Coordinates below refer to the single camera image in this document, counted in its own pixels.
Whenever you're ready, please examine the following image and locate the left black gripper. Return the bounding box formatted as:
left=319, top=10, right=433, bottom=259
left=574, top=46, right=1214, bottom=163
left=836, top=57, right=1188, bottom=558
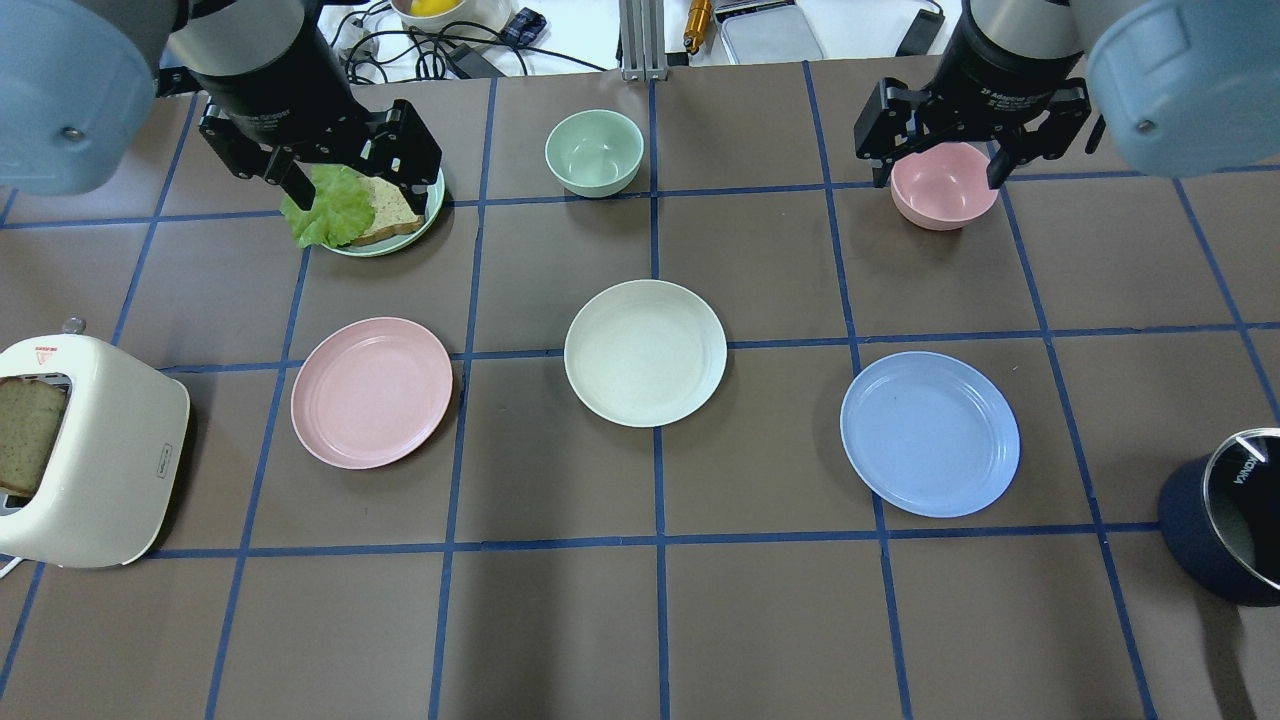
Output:
left=170, top=1, right=442, bottom=217

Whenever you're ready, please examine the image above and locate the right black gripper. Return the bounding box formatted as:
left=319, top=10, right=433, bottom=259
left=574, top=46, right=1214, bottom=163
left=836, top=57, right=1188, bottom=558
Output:
left=854, top=10, right=1093, bottom=190

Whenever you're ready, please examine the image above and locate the pink plate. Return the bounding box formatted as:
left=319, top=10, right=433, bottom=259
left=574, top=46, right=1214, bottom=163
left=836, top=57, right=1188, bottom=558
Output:
left=291, top=316, right=454, bottom=470

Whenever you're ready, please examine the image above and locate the blue plate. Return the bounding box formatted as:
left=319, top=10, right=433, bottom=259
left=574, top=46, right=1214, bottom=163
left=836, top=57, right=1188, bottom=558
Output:
left=838, top=351, right=1021, bottom=518

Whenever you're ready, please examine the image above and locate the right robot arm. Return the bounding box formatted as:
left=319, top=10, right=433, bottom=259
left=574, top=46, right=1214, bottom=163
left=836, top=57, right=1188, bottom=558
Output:
left=854, top=1, right=1279, bottom=188

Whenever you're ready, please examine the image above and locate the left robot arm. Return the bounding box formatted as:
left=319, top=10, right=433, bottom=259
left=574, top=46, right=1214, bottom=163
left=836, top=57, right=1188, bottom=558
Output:
left=1, top=1, right=442, bottom=211

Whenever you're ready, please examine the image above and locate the green lettuce leaf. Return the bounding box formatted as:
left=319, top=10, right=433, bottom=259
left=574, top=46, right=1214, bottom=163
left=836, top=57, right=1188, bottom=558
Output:
left=280, top=165, right=376, bottom=249

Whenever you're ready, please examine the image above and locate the pink bowl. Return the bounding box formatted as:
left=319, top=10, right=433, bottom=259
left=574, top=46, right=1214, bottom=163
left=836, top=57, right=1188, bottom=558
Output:
left=890, top=143, right=998, bottom=231

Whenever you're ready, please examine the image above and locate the bread slice on plate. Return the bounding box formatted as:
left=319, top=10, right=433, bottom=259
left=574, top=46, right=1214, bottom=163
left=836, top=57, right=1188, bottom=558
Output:
left=349, top=176, right=425, bottom=247

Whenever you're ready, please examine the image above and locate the light green plate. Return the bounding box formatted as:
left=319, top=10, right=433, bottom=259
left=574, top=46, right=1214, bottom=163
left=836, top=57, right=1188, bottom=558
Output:
left=330, top=168, right=445, bottom=258

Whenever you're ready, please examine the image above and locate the black power adapter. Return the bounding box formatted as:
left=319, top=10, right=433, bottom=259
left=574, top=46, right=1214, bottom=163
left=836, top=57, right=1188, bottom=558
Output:
left=445, top=44, right=506, bottom=79

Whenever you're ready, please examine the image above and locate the beige bowl with fruit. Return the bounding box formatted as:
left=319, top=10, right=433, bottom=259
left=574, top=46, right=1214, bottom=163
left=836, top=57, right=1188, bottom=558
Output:
left=390, top=1, right=516, bottom=36

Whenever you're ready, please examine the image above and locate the silver metal tray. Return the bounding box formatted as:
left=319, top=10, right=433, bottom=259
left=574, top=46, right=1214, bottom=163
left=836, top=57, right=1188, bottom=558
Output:
left=716, top=1, right=826, bottom=65

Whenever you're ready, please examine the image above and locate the green bowl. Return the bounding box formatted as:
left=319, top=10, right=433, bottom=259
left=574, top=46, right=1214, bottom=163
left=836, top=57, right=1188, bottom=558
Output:
left=544, top=109, right=645, bottom=199

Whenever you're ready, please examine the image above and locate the orange cylindrical tool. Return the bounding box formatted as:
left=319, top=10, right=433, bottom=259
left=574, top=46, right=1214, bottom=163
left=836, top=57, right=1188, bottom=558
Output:
left=682, top=0, right=714, bottom=56

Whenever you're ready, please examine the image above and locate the white toaster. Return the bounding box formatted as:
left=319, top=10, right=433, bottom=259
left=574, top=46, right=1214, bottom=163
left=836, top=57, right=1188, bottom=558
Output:
left=1, top=334, right=189, bottom=568

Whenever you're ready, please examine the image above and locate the cream white plate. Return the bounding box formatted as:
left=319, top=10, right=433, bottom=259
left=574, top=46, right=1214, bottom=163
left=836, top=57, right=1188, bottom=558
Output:
left=563, top=279, right=728, bottom=428

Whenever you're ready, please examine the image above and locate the bread slice in toaster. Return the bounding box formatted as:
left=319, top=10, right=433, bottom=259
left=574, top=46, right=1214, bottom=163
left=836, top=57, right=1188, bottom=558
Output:
left=1, top=377, right=68, bottom=497

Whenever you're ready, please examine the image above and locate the aluminium frame post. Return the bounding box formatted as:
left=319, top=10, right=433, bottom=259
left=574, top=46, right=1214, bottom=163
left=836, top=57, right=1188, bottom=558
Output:
left=618, top=0, right=669, bottom=83

